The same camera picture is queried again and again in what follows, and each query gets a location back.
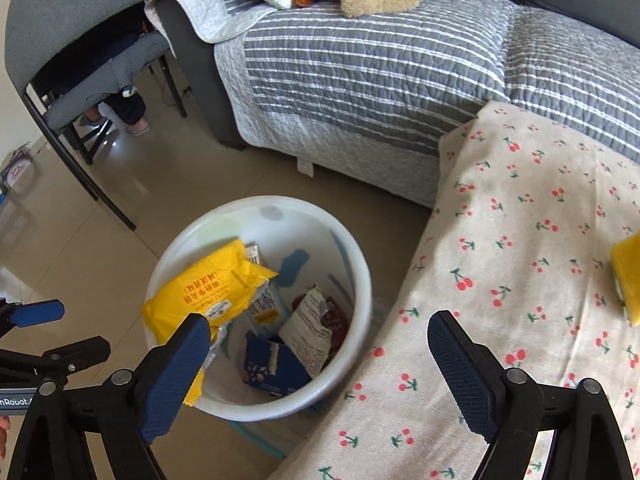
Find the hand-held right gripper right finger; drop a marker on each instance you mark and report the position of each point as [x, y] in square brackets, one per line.
[465, 375]

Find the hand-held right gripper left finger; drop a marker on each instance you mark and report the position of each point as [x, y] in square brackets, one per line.
[170, 375]

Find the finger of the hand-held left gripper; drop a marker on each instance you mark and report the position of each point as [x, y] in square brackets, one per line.
[75, 352]
[40, 312]

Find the blue tissue box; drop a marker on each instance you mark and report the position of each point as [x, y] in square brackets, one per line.
[265, 367]

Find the yellow snack packet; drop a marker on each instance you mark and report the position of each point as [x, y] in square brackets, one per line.
[627, 280]
[210, 285]

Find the blue box with white label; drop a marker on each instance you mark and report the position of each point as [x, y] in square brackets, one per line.
[265, 310]

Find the white wrapper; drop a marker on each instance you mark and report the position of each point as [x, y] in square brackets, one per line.
[305, 330]

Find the white patterned trash bin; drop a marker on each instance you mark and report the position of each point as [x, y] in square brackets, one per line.
[225, 225]

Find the clear teal-edged plastic lid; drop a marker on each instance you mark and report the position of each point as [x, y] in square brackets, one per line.
[255, 439]

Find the cherry print tablecloth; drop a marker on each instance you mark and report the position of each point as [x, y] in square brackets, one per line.
[525, 260]

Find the printed cardboard box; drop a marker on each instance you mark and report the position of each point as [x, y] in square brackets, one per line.
[17, 170]

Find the grey office chair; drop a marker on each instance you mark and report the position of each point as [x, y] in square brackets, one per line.
[60, 0]

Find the grey striped quilt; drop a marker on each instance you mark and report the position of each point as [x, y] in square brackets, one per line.
[375, 75]

